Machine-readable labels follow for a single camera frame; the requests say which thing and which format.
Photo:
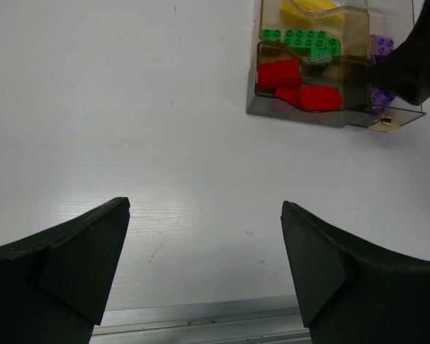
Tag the aluminium table frame rail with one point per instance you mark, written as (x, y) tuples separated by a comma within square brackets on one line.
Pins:
[(261, 320)]

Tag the clear plastic bin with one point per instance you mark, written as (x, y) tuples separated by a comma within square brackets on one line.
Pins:
[(388, 18)]

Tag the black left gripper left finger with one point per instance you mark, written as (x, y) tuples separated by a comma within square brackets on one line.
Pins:
[(55, 284)]

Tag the small green lego brick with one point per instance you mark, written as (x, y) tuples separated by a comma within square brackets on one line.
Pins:
[(273, 35)]

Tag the purple arch lego brick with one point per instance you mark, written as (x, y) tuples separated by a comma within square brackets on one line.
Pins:
[(382, 97)]

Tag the red arch lego brick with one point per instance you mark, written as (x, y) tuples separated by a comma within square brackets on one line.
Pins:
[(285, 73)]

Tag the green lego plate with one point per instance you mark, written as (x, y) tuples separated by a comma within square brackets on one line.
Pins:
[(305, 39)]

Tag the dark grey plastic bin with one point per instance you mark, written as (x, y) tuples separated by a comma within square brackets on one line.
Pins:
[(336, 73)]

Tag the purple square lego brick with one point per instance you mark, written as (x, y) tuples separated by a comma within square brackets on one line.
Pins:
[(381, 45)]

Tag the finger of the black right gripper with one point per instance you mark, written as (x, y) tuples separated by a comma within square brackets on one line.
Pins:
[(406, 71)]

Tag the yellow lego plate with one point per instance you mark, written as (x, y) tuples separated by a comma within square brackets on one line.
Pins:
[(295, 9)]

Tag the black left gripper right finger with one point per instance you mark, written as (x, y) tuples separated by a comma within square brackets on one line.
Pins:
[(350, 290)]

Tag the green square lego brick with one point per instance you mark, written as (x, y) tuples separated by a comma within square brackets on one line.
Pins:
[(325, 47)]

